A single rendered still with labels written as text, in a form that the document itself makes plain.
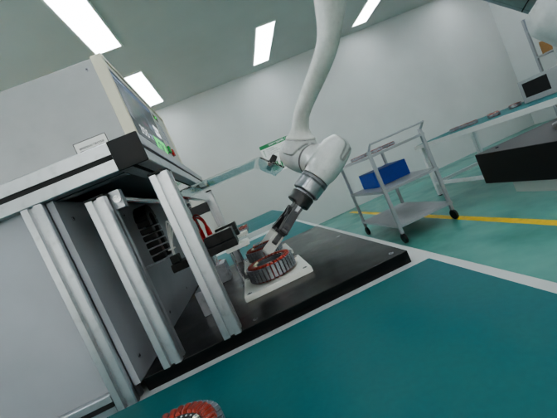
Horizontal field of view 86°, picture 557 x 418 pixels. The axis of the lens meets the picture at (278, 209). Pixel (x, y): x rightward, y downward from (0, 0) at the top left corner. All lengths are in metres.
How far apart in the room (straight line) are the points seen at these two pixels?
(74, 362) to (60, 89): 0.47
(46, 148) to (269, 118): 5.72
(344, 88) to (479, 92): 3.02
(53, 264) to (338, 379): 0.41
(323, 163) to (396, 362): 0.66
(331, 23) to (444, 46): 7.23
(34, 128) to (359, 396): 0.67
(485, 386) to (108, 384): 0.47
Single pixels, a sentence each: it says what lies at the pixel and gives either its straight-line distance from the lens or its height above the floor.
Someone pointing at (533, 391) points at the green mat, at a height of 0.75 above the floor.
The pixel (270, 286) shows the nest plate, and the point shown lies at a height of 0.78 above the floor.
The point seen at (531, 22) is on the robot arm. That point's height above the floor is 1.03.
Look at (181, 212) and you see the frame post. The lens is 0.49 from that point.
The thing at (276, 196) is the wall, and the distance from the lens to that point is 6.04.
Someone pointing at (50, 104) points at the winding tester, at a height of 1.26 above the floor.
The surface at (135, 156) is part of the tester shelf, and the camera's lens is 0.49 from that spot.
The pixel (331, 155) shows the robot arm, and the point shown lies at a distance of 0.92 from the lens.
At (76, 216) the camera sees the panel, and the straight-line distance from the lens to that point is 0.58.
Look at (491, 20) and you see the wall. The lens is 9.00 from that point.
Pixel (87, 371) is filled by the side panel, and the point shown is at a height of 0.82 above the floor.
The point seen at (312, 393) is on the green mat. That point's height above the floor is 0.75.
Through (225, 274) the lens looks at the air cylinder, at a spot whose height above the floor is 0.79.
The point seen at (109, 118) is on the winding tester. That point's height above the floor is 1.20.
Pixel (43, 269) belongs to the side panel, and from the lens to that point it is 0.56.
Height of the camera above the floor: 0.95
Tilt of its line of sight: 3 degrees down
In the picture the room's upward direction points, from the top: 24 degrees counter-clockwise
